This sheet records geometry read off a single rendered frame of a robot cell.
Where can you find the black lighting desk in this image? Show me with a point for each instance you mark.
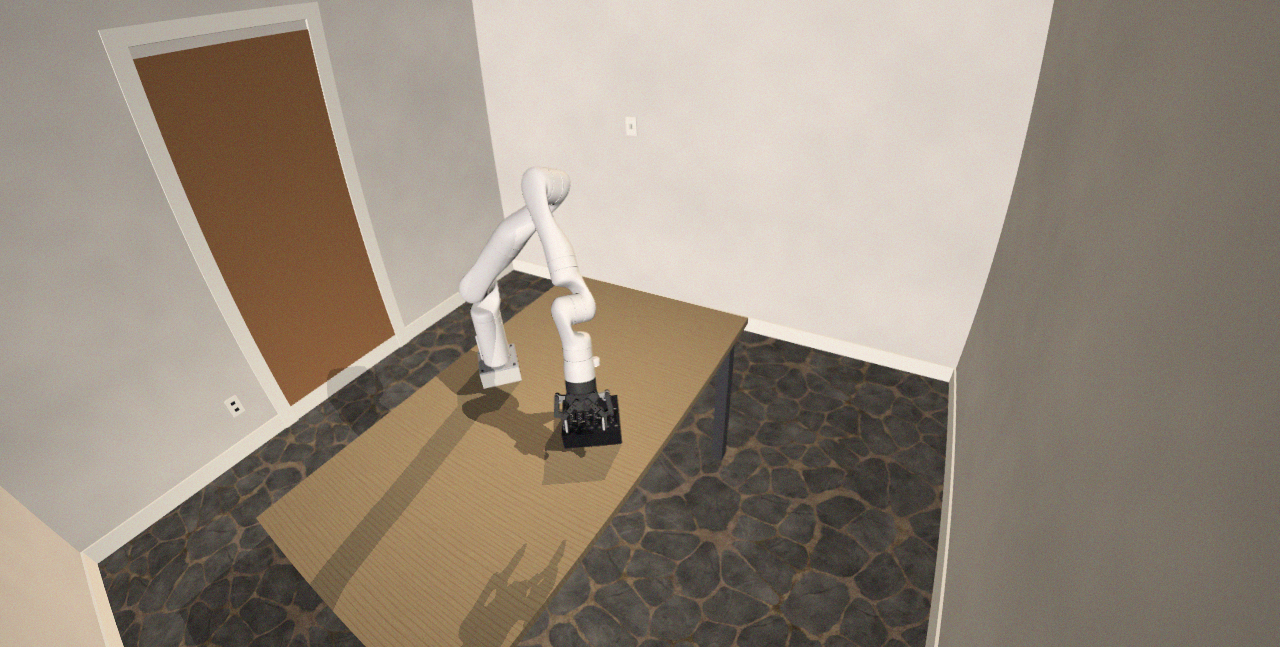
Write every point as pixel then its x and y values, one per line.
pixel 590 433

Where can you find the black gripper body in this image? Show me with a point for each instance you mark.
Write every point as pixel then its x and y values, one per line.
pixel 581 388

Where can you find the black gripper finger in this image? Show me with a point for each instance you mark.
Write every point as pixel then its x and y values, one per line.
pixel 564 417
pixel 599 409

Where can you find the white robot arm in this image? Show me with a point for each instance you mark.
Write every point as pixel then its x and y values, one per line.
pixel 543 189

